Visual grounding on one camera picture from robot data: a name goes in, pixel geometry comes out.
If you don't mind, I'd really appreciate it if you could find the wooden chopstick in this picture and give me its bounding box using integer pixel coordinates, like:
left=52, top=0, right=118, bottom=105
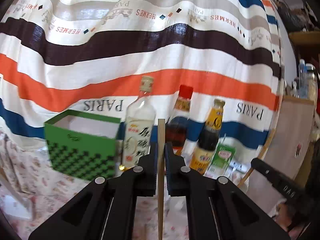
left=157, top=119, right=165, bottom=240

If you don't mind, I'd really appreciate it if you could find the green drink carton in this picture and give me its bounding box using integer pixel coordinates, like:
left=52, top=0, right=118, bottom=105
left=204, top=134, right=236, bottom=179

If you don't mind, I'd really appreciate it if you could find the white power strip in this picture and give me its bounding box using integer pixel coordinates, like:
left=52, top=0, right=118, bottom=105
left=229, top=161, right=248, bottom=173

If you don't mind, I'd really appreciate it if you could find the yellow label soy sauce bottle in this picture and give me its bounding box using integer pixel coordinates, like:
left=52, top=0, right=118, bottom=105
left=189, top=99, right=225, bottom=175

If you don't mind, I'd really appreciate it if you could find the green checkered box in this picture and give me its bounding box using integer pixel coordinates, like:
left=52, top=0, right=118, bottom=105
left=44, top=109, right=120, bottom=181

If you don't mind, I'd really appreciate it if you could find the printed patchwork tablecloth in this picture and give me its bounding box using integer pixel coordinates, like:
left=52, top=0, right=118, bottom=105
left=1, top=130, right=189, bottom=239

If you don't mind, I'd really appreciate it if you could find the red cap vinegar bottle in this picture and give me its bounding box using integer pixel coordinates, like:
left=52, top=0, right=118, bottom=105
left=165, top=85, right=193, bottom=155

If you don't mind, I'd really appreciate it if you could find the clear rice wine bottle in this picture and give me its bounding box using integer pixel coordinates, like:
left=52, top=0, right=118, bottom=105
left=119, top=76, right=156, bottom=171

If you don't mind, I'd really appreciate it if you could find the striped Hermes Paris cloth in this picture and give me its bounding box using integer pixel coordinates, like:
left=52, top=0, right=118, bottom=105
left=1, top=0, right=282, bottom=151

